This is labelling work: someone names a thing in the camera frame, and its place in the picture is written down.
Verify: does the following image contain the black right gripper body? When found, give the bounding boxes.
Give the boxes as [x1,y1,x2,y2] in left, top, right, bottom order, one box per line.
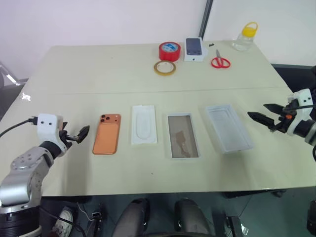
[270,105,298,134]

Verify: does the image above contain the orange smartphone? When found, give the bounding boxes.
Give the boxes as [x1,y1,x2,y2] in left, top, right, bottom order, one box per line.
[92,113,122,156]

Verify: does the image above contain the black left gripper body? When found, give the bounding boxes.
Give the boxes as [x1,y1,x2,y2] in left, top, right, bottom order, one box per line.
[57,122,78,150]

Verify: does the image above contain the red tape roll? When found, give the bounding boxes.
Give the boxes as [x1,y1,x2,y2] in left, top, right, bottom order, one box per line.
[158,41,182,62]

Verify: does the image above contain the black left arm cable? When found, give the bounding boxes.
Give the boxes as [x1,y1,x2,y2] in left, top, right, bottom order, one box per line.
[0,118,38,138]

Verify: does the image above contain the white plastic phone tray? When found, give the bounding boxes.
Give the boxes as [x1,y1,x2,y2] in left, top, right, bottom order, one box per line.
[130,105,158,146]

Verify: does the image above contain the dark vertical post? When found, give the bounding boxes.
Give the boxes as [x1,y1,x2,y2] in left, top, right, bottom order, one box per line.
[198,0,214,38]

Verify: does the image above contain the yellow clear tape roll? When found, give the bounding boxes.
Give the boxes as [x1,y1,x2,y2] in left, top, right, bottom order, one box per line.
[154,60,177,76]

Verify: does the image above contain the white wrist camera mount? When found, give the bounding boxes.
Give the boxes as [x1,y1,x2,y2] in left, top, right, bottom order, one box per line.
[37,113,69,157]
[286,89,315,136]

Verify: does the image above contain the white box with blue phone print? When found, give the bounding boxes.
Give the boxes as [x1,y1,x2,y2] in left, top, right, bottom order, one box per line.
[183,37,208,63]

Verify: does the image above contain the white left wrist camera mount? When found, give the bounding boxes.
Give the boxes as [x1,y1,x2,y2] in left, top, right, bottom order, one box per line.
[37,113,69,157]

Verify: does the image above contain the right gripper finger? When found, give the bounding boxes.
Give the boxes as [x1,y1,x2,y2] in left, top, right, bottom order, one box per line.
[263,103,282,115]
[247,111,275,130]

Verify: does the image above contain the red handled scissors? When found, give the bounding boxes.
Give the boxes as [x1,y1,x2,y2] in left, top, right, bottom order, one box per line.
[210,49,232,70]

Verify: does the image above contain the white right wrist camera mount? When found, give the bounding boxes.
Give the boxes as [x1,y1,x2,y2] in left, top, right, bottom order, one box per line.
[286,89,315,136]

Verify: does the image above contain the dark rounded shape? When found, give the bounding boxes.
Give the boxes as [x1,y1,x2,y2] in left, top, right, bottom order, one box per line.
[173,197,212,237]

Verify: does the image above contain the white sneaker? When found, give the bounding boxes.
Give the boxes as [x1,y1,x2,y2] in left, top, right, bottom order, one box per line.
[52,206,75,234]

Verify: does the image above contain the clear jar with yellow lid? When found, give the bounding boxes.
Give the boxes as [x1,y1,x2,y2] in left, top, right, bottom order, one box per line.
[232,21,260,51]

